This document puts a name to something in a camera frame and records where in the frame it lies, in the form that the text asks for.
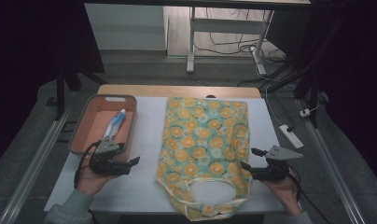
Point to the black table grommet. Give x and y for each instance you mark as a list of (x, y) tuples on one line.
[(210, 96)]

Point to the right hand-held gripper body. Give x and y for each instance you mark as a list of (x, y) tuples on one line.
[(272, 172)]

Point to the dark curtain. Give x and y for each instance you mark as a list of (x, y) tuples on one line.
[(357, 62), (28, 46)]

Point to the white plug adapter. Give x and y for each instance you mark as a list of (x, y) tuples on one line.
[(305, 113)]

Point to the wooden table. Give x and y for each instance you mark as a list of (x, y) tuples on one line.
[(177, 90)]

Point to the aluminium rail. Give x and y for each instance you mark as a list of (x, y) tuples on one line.
[(332, 174), (34, 168)]

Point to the white power strip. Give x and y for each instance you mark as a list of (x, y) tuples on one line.
[(291, 136)]

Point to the person's right hand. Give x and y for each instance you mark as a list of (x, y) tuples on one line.
[(286, 193)]

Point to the person's left hand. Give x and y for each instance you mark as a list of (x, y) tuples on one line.
[(90, 182)]

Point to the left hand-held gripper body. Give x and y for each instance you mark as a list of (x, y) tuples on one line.
[(110, 166)]

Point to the orange-print green cloth bag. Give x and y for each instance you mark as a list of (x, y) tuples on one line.
[(205, 140)]

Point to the white cabinet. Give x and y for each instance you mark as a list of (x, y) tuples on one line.
[(127, 28)]

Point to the white table mat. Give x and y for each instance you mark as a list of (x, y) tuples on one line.
[(146, 124)]

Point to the white and blue toothpaste tube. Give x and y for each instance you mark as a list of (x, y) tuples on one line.
[(115, 123)]

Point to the orange basket with grey rim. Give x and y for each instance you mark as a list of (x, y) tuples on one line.
[(96, 127)]

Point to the white-legged desk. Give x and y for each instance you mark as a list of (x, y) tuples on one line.
[(227, 26)]

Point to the black metal stand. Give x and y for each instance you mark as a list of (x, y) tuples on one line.
[(60, 93), (314, 93)]

